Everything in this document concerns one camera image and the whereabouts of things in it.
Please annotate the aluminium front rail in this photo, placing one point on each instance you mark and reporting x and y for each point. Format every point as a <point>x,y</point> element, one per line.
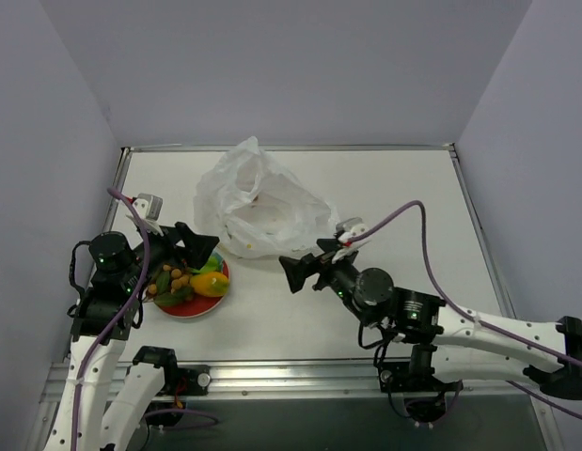
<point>281,380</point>

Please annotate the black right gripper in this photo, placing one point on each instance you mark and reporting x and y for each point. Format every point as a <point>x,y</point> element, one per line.
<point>314,269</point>

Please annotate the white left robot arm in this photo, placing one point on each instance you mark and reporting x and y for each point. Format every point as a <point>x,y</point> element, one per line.
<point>87,418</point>

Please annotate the yellow fake mango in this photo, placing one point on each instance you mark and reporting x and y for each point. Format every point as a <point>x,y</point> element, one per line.
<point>210,284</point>

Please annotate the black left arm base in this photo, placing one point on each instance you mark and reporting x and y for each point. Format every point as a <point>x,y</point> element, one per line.
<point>180,385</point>

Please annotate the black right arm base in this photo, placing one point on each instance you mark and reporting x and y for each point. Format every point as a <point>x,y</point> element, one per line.
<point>413,392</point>

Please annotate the white plastic bag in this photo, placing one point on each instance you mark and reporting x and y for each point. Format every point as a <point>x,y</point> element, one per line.
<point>258,208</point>

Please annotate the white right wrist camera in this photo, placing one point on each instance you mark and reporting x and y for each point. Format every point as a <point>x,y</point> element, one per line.
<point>346,233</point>

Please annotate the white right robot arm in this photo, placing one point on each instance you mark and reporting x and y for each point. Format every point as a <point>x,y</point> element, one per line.
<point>448,343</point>

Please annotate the fake longan bunch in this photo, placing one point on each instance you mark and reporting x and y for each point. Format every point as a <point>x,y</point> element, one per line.
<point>169,286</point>

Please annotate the green fake starfruit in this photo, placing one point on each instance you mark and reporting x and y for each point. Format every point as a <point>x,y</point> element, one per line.
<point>213,264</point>

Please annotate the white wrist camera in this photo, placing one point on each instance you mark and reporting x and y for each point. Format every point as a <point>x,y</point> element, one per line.
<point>148,208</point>
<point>346,233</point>

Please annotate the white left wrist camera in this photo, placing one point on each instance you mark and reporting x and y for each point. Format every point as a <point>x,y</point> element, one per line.
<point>148,208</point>

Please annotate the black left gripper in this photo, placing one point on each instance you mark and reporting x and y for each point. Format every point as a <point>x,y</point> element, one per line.
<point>179,240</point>

